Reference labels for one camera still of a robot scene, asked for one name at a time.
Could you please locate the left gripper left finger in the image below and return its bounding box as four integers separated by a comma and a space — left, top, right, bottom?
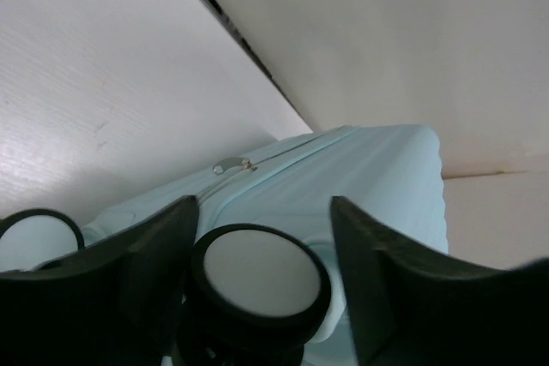
1, 195, 198, 365

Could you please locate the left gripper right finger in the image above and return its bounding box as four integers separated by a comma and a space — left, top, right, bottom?
330, 196, 548, 365

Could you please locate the light blue hard-shell suitcase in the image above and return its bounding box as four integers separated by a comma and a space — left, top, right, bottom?
81, 125, 449, 365

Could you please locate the silver zipper pull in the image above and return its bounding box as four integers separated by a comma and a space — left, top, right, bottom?
212, 157, 256, 176

